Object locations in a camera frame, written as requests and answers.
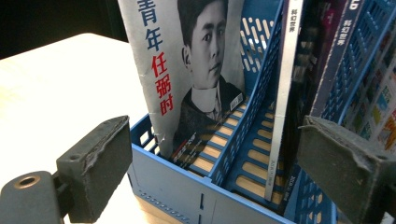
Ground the purple cover magazine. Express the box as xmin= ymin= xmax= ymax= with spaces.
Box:
xmin=264 ymin=0 xmax=312 ymax=202
xmin=279 ymin=0 xmax=367 ymax=216

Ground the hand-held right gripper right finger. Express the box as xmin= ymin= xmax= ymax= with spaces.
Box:
xmin=297 ymin=115 xmax=396 ymax=224

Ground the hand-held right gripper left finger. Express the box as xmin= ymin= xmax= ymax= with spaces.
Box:
xmin=55 ymin=115 xmax=134 ymax=224

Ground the black curtain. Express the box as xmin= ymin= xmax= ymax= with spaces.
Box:
xmin=0 ymin=0 xmax=129 ymax=61

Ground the blue plastic file rack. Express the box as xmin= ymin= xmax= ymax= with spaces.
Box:
xmin=125 ymin=0 xmax=396 ymax=224

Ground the black and red cover book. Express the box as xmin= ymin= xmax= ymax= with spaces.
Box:
xmin=117 ymin=0 xmax=247 ymax=169

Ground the white book with colourful grid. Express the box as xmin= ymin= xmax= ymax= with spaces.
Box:
xmin=342 ymin=40 xmax=396 ymax=153

